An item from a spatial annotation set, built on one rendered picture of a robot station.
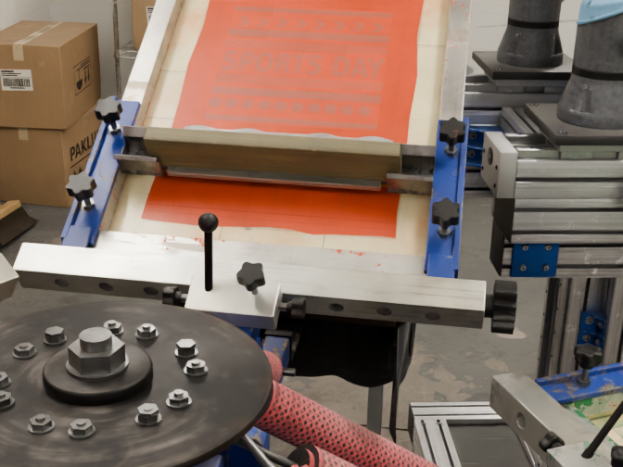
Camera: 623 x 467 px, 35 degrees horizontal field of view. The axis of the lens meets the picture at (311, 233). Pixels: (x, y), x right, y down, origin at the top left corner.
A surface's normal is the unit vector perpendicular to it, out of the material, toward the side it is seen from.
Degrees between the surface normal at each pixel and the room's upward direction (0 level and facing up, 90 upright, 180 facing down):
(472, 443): 0
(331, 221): 32
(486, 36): 90
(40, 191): 91
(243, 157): 124
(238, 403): 0
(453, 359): 0
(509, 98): 90
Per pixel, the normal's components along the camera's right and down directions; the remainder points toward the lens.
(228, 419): 0.02, -0.93
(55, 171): -0.17, 0.37
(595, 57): -0.59, 0.29
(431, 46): -0.07, -0.59
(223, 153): -0.15, 0.82
